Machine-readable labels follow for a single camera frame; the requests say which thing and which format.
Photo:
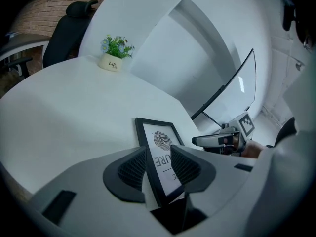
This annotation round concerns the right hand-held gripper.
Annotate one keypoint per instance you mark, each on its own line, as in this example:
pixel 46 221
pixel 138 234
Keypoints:
pixel 244 126

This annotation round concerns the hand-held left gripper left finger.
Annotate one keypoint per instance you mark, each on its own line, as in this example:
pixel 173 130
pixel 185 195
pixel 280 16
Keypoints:
pixel 128 171

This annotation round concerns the person's glasses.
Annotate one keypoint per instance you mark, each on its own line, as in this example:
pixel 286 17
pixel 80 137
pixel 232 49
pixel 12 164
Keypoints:
pixel 308 44

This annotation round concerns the black picture frame leaf print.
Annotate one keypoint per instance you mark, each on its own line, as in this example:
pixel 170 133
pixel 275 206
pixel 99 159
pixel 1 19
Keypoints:
pixel 148 157

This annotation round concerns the person's right forearm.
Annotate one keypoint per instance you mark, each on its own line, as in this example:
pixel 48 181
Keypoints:
pixel 279 171

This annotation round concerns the black chair armrest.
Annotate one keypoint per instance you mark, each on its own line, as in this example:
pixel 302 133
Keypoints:
pixel 19 62

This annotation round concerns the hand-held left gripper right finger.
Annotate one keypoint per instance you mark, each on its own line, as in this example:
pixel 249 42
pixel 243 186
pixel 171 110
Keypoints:
pixel 187 168

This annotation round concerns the white pot with flowers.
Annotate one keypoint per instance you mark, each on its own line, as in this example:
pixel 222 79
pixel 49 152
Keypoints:
pixel 111 58

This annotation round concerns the black office chair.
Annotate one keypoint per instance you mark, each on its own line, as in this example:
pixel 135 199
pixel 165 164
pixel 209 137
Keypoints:
pixel 65 36

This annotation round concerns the black head-worn camera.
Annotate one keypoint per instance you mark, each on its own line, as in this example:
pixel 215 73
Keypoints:
pixel 288 13

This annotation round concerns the black-framed glass panel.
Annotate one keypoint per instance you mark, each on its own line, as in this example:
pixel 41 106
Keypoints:
pixel 243 83

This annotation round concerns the grey desk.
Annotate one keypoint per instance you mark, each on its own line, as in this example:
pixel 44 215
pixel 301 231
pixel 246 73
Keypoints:
pixel 22 43

